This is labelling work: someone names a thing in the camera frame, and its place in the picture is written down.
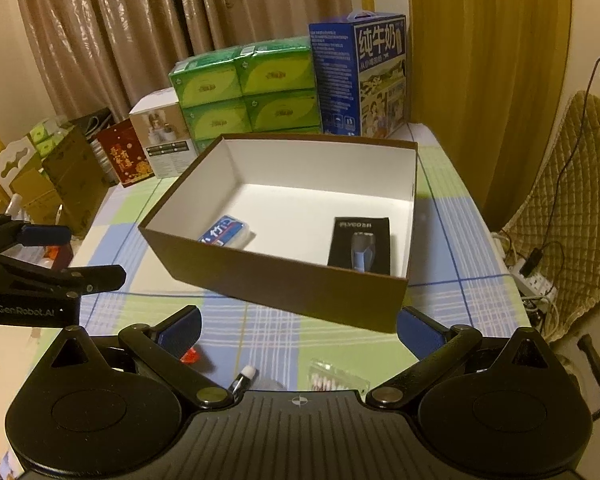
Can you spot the brown cardboard box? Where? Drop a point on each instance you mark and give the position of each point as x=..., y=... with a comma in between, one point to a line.
x=280, y=285

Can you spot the white product box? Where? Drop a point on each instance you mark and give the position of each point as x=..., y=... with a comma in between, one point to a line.
x=165, y=135

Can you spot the green packs in carton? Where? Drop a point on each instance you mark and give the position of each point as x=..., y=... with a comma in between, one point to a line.
x=47, y=135

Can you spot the quilted olive chair cushion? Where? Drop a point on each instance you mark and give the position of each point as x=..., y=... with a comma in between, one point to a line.
x=575, y=200

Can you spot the red gift box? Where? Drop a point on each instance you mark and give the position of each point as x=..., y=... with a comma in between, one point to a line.
x=125, y=157

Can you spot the beige patterned curtain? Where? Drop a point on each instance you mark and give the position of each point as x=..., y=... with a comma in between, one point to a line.
x=130, y=25

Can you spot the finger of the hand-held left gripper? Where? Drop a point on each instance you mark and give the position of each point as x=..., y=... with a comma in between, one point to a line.
x=45, y=234
x=95, y=278

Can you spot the red snack packet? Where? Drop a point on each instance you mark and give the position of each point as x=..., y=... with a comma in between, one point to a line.
x=190, y=356

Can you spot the checked cloth covered desktop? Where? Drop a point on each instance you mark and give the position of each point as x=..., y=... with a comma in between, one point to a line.
x=290, y=342

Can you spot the cardboard carton with white insert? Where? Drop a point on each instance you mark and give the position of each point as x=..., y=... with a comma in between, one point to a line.
x=22, y=180

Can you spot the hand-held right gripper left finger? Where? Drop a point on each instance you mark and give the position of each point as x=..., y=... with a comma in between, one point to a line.
x=180, y=332

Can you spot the green tissue pack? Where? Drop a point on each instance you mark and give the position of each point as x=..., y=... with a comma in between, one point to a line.
x=205, y=82
x=282, y=112
x=275, y=72
x=215, y=120

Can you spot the dark brown cardboard carton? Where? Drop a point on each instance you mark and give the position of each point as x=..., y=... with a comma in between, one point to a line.
x=77, y=180

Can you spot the white power strip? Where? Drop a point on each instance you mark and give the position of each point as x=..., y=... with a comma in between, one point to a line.
x=535, y=282

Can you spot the green white tube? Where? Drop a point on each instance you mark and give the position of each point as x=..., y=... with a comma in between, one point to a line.
x=242, y=380

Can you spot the blue milk carton case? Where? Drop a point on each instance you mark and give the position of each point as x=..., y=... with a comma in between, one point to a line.
x=340, y=75

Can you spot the clear cotton swab pack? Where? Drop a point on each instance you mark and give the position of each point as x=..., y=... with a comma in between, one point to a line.
x=337, y=377

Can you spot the blue tissue pack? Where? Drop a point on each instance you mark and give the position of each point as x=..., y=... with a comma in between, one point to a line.
x=225, y=230

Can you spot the black shaver box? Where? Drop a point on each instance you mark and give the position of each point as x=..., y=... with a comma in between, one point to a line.
x=360, y=240

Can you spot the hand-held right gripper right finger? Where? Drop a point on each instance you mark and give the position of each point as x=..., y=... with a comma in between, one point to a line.
x=419, y=332

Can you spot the golden curtain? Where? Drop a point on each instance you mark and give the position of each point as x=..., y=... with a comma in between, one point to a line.
x=480, y=60

